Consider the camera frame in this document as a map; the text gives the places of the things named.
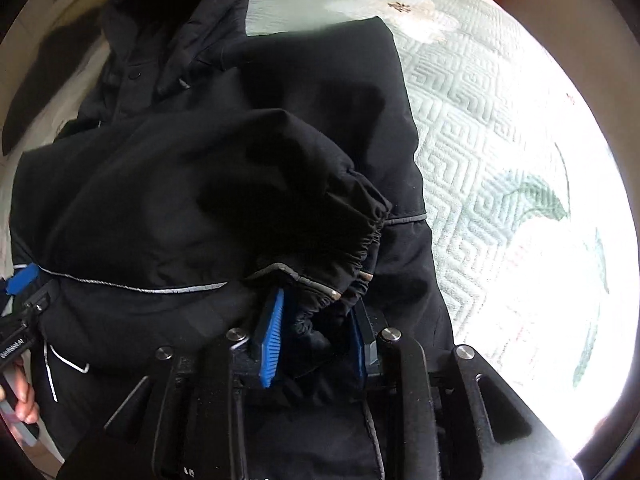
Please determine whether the black hooded jacket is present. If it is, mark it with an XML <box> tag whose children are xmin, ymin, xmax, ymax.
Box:
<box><xmin>10</xmin><ymin>0</ymin><xmax>452</xmax><ymax>479</ymax></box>

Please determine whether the folded black garment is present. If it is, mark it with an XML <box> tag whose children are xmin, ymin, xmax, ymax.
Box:
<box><xmin>1</xmin><ymin>8</ymin><xmax>101</xmax><ymax>156</ymax></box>

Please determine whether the person's left hand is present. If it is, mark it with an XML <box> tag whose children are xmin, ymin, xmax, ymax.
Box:
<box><xmin>13</xmin><ymin>358</ymin><xmax>39</xmax><ymax>424</ymax></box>

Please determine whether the floral green bedspread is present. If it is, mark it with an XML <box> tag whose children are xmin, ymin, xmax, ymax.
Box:
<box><xmin>247</xmin><ymin>0</ymin><xmax>639</xmax><ymax>455</ymax></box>

